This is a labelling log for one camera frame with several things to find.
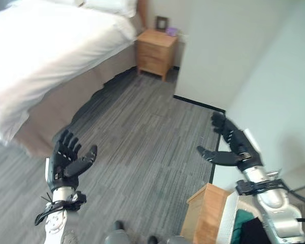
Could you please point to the wooden side table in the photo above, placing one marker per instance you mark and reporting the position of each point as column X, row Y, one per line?
column 206, row 213

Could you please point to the silver robot legs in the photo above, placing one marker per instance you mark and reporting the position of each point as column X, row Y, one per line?
column 132, row 235

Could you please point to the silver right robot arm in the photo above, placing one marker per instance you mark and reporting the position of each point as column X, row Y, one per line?
column 274, row 203

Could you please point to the black garment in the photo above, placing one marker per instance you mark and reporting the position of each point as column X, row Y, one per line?
column 254, row 232

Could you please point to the white pillow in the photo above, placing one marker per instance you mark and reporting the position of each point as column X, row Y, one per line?
column 109, row 5

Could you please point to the white laundry basket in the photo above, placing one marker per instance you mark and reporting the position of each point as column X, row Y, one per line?
column 230, row 218

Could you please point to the green garment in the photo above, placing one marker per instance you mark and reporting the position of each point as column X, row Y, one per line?
column 242, row 226

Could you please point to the wooden nightstand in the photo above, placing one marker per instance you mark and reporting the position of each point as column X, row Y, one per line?
column 155, row 50

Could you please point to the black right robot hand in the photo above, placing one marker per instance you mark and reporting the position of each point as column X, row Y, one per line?
column 231, row 142

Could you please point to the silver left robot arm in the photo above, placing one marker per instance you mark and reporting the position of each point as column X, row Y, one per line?
column 57, row 216

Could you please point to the wooden headboard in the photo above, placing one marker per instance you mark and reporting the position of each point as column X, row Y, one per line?
column 142, row 11

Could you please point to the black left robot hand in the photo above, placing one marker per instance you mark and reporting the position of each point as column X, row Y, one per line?
column 66, row 160

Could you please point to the small purple box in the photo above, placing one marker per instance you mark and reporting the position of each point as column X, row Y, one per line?
column 171, row 31

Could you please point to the bed with white duvet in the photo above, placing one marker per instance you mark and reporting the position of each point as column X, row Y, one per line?
column 40, row 63

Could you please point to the dark picture frame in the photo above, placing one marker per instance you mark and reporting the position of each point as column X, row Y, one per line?
column 161, row 23

